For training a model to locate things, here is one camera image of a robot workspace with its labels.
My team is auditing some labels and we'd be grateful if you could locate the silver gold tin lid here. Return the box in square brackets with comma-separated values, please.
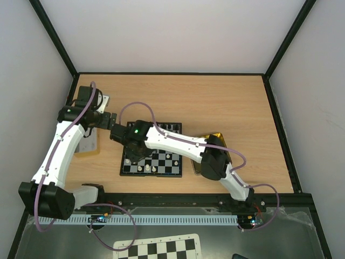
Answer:
[74, 128, 100, 157]

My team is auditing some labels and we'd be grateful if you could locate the gold tin with pieces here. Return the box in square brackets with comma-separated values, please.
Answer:
[191, 133, 232, 181]

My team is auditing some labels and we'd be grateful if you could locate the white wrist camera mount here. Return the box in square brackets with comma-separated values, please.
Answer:
[96, 93, 110, 114]

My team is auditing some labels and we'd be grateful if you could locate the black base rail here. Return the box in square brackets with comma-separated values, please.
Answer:
[79, 193, 266, 214]

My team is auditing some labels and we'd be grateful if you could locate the black aluminium frame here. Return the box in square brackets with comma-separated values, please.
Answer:
[8, 1, 332, 258]

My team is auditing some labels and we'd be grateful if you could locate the black silver chess board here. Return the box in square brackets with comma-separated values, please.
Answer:
[119, 121, 183, 178]

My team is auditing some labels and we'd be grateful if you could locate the printed checkerboard sheet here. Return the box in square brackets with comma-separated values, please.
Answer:
[113, 234, 203, 259]

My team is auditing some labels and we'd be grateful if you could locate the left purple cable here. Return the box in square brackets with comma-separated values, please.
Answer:
[34, 81, 138, 251]

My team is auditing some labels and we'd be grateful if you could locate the white slotted cable duct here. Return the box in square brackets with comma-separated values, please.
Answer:
[55, 214, 238, 226]

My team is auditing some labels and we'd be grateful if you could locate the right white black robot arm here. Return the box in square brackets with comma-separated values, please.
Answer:
[110, 120, 254, 212]

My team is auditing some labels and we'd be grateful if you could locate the black phone corner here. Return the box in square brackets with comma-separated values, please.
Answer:
[232, 254, 248, 259]

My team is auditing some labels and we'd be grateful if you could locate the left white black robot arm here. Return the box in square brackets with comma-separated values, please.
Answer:
[18, 82, 116, 220]

